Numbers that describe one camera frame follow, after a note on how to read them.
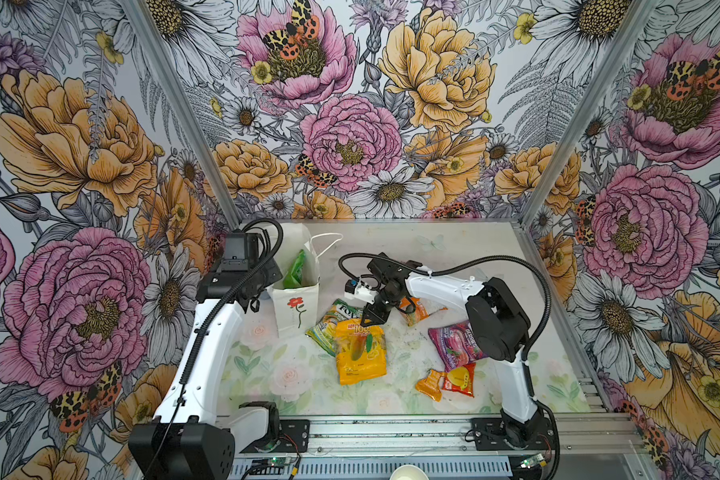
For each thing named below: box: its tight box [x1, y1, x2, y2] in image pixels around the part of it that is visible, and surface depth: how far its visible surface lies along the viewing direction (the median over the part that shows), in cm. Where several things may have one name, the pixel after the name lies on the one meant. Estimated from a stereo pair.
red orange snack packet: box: [442, 362, 477, 397], surface depth 83 cm
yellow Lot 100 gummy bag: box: [335, 320, 387, 386], surface depth 85 cm
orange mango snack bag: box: [399, 297, 448, 327], surface depth 95 cm
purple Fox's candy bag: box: [428, 320, 487, 372], surface depth 87 cm
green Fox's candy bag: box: [305, 298, 363, 357], surface depth 91 cm
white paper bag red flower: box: [268, 224, 344, 338], surface depth 82 cm
